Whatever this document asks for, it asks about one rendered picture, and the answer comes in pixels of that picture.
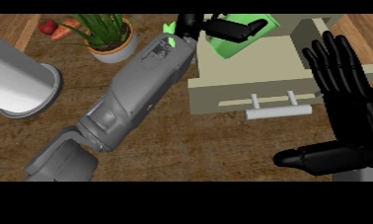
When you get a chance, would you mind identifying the orange carrot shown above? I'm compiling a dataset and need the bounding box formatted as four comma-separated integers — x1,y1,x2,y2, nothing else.
50,18,84,41

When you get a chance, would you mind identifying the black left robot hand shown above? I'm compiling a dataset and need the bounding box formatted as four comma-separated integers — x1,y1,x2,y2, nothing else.
174,13,270,44

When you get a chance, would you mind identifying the potted green plant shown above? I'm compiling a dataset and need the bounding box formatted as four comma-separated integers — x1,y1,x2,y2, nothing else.
59,13,140,64

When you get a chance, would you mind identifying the white drawer handle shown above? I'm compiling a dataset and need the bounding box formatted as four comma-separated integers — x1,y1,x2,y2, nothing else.
245,90,313,120

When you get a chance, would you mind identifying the green cup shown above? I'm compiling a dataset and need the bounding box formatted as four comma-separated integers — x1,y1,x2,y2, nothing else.
162,13,283,60

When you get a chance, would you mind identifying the beige drawer front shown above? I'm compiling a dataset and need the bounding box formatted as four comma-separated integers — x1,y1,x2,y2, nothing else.
188,73,338,116

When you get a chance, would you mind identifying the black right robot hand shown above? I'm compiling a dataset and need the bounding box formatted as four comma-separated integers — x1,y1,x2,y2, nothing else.
273,30,373,177

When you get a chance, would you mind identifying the beige cabinet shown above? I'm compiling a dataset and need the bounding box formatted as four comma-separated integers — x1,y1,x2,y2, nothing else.
264,13,373,71

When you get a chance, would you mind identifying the beige open drawer box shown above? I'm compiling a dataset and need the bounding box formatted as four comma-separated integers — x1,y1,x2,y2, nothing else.
193,32,373,88

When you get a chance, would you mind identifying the large grey cylinder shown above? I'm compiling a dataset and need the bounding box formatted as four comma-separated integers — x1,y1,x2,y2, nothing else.
0,38,64,119

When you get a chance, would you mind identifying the red fruit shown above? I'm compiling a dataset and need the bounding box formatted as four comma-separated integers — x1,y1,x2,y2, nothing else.
37,18,61,37

